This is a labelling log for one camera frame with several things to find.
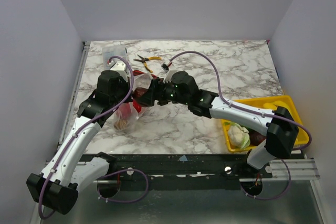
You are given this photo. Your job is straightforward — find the dark red toy fruit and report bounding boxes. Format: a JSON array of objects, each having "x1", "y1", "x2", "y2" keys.
[{"x1": 132, "y1": 87, "x2": 148, "y2": 99}]

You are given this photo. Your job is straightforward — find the clear zip top bag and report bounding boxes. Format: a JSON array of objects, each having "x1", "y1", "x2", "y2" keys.
[{"x1": 112, "y1": 70, "x2": 156, "y2": 133}]

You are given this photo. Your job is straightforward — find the orange brown toy mango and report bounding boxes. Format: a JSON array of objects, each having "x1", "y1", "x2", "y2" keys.
[{"x1": 113, "y1": 119, "x2": 129, "y2": 131}]

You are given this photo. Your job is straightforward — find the green toy pepper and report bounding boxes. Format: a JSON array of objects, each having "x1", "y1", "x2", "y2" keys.
[{"x1": 240, "y1": 124, "x2": 252, "y2": 131}]

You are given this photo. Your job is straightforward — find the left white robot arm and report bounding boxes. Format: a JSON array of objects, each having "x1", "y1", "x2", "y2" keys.
[{"x1": 26, "y1": 70, "x2": 134, "y2": 220}]

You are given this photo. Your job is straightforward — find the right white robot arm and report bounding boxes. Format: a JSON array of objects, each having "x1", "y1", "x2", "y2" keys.
[{"x1": 133, "y1": 71, "x2": 299, "y2": 178}]

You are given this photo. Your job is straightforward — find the clear plastic parts box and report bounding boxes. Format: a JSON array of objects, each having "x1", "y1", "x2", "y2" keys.
[{"x1": 102, "y1": 45, "x2": 128, "y2": 64}]

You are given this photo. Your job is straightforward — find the white toy cauliflower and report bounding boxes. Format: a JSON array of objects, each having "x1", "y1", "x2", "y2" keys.
[{"x1": 227, "y1": 125, "x2": 250, "y2": 149}]

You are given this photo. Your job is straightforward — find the dark maroon toy beet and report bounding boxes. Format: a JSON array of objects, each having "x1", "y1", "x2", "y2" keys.
[{"x1": 249, "y1": 131, "x2": 266, "y2": 146}]

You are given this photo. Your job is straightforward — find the yellow toy banana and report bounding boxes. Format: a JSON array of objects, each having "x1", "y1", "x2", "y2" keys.
[{"x1": 262, "y1": 100, "x2": 290, "y2": 110}]

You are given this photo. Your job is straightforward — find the yellow plastic tray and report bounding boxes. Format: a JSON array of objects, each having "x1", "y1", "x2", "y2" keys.
[{"x1": 221, "y1": 95, "x2": 309, "y2": 153}]

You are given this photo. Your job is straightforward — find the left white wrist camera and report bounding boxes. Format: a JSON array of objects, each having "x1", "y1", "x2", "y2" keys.
[{"x1": 110, "y1": 60, "x2": 129, "y2": 81}]

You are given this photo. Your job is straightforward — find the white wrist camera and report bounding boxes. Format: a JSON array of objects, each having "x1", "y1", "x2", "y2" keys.
[
  {"x1": 110, "y1": 60, "x2": 129, "y2": 81},
  {"x1": 161, "y1": 61, "x2": 177, "y2": 83}
]

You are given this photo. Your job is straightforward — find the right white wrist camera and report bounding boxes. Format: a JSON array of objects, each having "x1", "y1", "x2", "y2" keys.
[{"x1": 161, "y1": 61, "x2": 177, "y2": 83}]

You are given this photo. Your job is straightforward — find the yellow handled pliers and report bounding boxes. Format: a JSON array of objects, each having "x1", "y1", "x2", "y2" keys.
[{"x1": 134, "y1": 55, "x2": 162, "y2": 73}]

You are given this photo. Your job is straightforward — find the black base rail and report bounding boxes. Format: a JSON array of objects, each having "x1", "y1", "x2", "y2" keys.
[{"x1": 96, "y1": 154, "x2": 272, "y2": 195}]

